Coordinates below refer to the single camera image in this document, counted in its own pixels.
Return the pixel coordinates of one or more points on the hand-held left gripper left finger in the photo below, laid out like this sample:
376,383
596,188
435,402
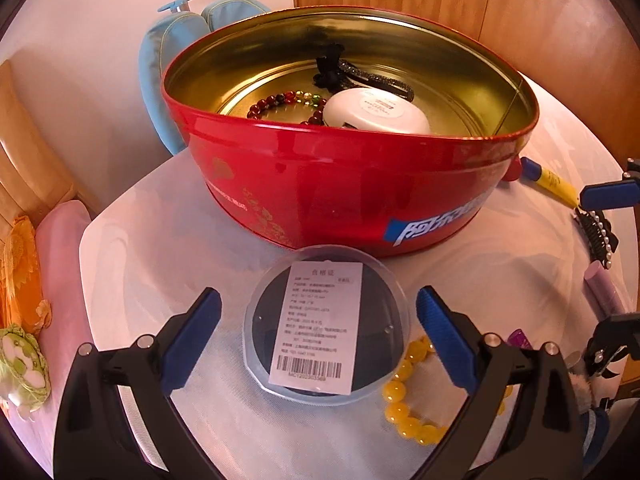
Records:
192,345

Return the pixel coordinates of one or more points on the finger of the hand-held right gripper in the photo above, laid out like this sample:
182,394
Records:
612,332
605,196

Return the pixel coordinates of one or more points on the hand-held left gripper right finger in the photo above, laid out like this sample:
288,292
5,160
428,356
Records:
445,345

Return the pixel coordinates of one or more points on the black pearl bow hair clip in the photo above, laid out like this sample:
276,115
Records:
595,235

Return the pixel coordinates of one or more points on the purple lipstick tube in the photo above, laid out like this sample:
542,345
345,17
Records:
605,287

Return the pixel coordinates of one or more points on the yellow tube with blue cap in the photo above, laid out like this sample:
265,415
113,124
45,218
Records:
550,180

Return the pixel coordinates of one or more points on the blue plush gnome hair clip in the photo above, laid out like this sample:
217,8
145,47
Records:
582,385

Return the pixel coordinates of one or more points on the magenta lipstick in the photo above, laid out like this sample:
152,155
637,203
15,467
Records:
520,337

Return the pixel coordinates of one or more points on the small red bottle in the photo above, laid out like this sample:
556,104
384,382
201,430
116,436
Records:
514,170

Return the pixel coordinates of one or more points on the clear round plastic case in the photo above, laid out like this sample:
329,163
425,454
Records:
325,320

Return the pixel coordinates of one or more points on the red round tin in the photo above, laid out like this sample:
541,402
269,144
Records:
325,185

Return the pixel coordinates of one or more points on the white round compact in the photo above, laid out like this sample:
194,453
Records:
375,110

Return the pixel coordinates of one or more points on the black glitter hair clip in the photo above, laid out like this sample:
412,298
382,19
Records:
350,72

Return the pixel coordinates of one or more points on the cabbage plush toy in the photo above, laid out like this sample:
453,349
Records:
22,365

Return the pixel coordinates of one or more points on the orange sunflower pillow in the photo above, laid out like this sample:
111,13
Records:
20,270

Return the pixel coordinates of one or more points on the light blue chair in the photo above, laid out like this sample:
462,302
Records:
160,70

